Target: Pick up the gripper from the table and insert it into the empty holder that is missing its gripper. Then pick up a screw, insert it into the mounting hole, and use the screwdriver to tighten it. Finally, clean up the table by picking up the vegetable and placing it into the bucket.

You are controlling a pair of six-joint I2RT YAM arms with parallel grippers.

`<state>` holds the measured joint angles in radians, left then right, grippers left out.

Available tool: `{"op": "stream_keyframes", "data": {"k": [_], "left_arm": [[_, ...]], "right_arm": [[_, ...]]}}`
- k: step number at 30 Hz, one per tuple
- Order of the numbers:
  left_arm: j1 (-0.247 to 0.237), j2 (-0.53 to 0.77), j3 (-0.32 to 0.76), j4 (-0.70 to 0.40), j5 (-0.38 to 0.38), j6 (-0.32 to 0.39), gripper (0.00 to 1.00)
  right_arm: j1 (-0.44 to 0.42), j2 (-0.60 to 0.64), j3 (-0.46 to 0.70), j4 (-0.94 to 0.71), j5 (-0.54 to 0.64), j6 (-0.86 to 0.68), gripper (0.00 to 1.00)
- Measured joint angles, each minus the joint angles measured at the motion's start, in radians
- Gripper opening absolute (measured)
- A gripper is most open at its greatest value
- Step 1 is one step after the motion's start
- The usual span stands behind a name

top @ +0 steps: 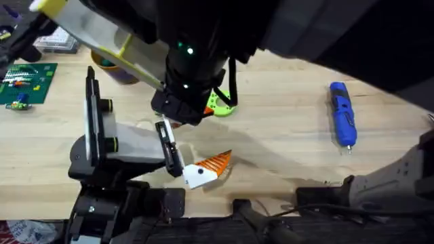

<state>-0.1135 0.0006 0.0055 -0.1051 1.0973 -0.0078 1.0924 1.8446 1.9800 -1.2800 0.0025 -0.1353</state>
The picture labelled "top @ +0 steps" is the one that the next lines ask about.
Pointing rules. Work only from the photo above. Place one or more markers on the red white bag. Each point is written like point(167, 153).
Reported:
point(27, 232)

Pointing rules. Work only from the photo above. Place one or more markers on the left wrist flat plate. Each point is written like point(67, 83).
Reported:
point(93, 115)

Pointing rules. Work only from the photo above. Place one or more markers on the orange ribbed wedge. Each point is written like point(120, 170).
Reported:
point(208, 111)

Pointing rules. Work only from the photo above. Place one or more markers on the right wrist flat plate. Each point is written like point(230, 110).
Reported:
point(101, 37)

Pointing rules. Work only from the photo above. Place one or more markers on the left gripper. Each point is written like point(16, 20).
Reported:
point(135, 145)

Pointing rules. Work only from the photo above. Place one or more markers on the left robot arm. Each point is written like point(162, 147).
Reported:
point(112, 210)

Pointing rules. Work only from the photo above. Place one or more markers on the blue electric screwdriver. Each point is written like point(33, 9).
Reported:
point(343, 115)

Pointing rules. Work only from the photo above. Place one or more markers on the wrist flat plate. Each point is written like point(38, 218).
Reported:
point(93, 115)
point(101, 37)

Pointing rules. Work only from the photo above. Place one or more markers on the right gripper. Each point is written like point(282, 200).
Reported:
point(193, 78)

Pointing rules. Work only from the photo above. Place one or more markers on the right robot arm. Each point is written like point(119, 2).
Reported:
point(339, 34)

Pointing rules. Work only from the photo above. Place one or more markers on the clear plastic box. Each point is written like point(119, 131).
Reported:
point(57, 42)

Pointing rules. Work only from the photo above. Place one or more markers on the tub with toys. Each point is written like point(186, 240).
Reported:
point(117, 72)

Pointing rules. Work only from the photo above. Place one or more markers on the black rail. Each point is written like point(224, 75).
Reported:
point(339, 232)

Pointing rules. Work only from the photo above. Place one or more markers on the green disc with holes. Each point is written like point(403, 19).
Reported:
point(222, 110)

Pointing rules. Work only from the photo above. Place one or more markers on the green board with blocks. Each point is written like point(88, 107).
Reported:
point(30, 83)

